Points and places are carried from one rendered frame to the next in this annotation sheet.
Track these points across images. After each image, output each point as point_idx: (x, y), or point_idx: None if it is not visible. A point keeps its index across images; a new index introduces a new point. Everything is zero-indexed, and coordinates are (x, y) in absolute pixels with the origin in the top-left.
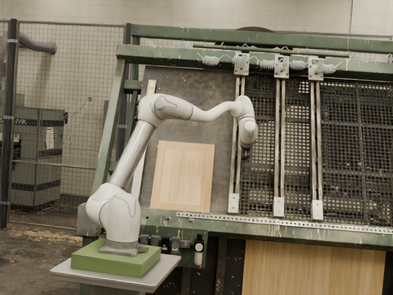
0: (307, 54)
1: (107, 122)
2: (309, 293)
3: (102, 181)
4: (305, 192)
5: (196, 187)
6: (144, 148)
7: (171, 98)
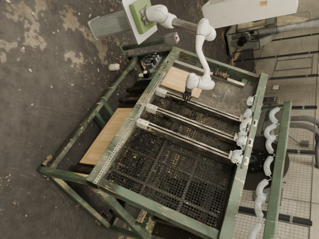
0: (246, 143)
1: (220, 63)
2: (108, 133)
3: (190, 54)
4: None
5: (176, 84)
6: (188, 27)
7: (205, 22)
